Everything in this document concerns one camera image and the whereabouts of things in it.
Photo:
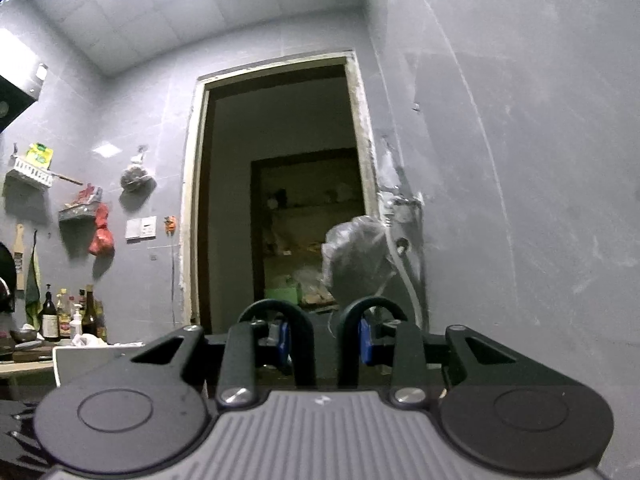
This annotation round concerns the green box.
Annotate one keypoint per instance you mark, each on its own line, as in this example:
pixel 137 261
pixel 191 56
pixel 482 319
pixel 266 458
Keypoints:
pixel 282 295

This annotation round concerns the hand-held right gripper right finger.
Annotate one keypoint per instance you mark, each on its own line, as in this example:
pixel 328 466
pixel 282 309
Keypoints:
pixel 366 342

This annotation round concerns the white pump bottle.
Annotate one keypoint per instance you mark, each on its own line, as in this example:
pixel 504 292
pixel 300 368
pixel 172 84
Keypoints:
pixel 76 327

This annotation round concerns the large clear plastic bag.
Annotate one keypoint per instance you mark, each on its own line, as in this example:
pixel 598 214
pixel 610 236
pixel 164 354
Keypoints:
pixel 355 260

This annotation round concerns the white perforated plastic basket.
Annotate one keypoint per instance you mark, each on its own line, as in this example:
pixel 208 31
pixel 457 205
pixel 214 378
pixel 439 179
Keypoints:
pixel 100 360

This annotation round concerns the yellow label bottle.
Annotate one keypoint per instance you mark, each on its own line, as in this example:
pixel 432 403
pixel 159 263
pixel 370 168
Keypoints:
pixel 64 320

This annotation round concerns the metal wall tap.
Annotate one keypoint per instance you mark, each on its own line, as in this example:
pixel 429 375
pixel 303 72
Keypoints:
pixel 400 202

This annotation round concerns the hanging mesh bag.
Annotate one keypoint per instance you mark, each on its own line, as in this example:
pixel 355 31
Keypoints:
pixel 135 177

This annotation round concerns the dark green scissors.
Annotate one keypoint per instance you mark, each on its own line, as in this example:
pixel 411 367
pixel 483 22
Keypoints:
pixel 303 350

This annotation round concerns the small dark bowl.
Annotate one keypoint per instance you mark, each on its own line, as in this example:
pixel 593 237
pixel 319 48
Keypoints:
pixel 24 336

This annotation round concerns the yellow green packet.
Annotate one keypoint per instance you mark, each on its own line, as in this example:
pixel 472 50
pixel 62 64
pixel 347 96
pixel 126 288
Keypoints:
pixel 40 155

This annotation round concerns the hanging green cloth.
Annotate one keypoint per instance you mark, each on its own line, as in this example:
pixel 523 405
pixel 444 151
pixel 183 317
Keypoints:
pixel 34 285

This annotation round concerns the pale door frame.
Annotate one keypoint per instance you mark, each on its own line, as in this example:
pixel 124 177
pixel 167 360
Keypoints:
pixel 192 185

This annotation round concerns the dark wooden shelf unit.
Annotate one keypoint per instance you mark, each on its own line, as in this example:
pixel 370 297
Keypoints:
pixel 255 235

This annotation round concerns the dark glass bottle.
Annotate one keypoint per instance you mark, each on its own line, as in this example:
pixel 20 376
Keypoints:
pixel 89 315

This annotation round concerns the white switch plate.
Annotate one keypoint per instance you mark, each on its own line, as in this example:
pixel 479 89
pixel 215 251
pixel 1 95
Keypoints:
pixel 141 227

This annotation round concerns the orange wall hook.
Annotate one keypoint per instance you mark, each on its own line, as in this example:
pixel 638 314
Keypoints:
pixel 170 224

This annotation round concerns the clear bag of food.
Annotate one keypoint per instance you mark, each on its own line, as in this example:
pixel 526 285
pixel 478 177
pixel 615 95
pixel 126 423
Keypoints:
pixel 312 282

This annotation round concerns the hanging wooden spatula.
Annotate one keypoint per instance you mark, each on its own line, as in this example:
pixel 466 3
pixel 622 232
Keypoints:
pixel 20 260

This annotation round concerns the dark bottle white label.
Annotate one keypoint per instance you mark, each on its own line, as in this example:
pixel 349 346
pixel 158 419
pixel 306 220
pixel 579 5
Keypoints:
pixel 49 320

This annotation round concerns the black pan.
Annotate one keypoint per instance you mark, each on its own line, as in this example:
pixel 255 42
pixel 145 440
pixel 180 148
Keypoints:
pixel 6 275

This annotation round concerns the small clear plastic bag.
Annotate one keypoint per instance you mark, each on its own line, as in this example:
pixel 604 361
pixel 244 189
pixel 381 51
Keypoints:
pixel 387 170

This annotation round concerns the white cloth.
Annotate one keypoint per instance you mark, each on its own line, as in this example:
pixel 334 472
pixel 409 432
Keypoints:
pixel 90 340

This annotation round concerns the white wall rack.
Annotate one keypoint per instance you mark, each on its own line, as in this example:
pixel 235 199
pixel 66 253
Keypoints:
pixel 30 176

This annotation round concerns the wooden counter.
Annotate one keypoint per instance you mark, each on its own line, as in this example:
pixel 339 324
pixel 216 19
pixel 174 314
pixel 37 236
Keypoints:
pixel 25 367

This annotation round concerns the range hood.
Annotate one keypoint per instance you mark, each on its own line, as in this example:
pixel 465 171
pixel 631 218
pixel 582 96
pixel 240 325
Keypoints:
pixel 15 100

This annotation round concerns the red bag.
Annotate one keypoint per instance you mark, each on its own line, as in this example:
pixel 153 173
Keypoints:
pixel 101 240

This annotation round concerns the grey wall rack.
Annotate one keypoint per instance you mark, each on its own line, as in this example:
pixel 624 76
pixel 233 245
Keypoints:
pixel 75 212

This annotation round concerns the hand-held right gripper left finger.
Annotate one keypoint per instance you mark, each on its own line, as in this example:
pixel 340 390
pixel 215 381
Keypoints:
pixel 284 345

